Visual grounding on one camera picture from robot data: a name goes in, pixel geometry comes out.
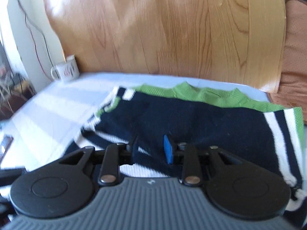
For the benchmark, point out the brown perforated seat cushion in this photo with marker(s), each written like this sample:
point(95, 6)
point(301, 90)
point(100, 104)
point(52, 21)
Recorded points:
point(295, 52)

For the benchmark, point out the white enamel mug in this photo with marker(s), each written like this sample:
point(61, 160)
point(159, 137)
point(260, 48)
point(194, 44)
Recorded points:
point(67, 70)

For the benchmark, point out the pile of bedside clutter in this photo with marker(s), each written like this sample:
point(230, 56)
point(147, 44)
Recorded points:
point(14, 88)

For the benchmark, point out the wood pattern board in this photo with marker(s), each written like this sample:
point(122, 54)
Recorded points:
point(156, 28)

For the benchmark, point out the navy green striped knit sweater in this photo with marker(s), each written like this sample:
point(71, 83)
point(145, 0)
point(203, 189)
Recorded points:
point(191, 117)

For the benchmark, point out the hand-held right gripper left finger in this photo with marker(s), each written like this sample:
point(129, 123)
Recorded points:
point(134, 149)

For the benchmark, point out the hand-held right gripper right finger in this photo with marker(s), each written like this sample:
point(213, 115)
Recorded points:
point(169, 148)

